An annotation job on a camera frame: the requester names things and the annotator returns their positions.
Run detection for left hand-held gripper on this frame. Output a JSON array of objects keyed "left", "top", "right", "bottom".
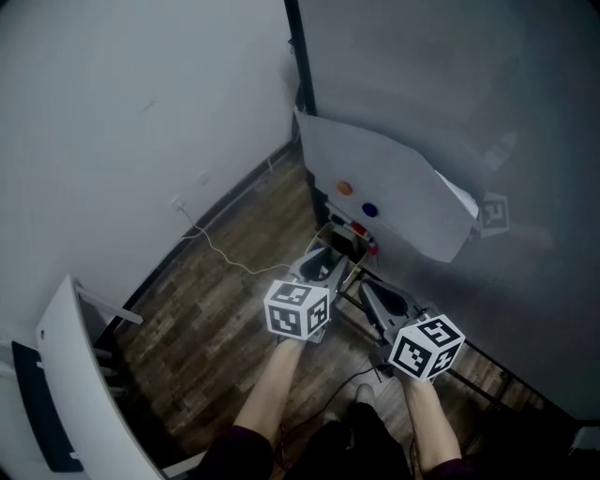
[{"left": 263, "top": 247, "right": 351, "bottom": 344}]

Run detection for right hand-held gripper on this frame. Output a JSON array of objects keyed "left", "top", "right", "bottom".
[{"left": 358, "top": 279, "right": 466, "bottom": 383}]

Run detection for white divided organizer tray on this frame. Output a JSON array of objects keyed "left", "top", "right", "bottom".
[{"left": 307, "top": 221, "right": 377, "bottom": 280}]

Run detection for person's left forearm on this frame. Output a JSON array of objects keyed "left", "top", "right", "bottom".
[{"left": 232, "top": 336, "right": 306, "bottom": 451}]

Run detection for person's right forearm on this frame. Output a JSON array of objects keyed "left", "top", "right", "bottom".
[{"left": 402, "top": 374, "right": 464, "bottom": 474}]

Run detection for white paper sheet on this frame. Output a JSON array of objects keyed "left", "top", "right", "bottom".
[{"left": 293, "top": 109, "right": 480, "bottom": 264}]

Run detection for person's black trousers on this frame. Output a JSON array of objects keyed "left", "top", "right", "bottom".
[{"left": 276, "top": 401, "right": 416, "bottom": 480}]

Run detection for person's dark purple top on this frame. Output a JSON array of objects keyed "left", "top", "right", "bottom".
[{"left": 191, "top": 424, "right": 477, "bottom": 480}]

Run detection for grey desk leg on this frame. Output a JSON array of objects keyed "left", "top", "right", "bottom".
[{"left": 74, "top": 279, "right": 144, "bottom": 325}]

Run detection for white curved desk panel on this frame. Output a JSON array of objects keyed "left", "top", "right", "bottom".
[{"left": 36, "top": 274, "right": 166, "bottom": 480}]

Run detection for black flat panel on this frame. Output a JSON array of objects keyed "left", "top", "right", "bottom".
[{"left": 10, "top": 340, "right": 84, "bottom": 474}]

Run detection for white power cable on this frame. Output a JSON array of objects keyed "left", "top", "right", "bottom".
[{"left": 180, "top": 205, "right": 293, "bottom": 276}]

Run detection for black floor cable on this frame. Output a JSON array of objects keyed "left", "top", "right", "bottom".
[{"left": 279, "top": 365, "right": 383, "bottom": 454}]

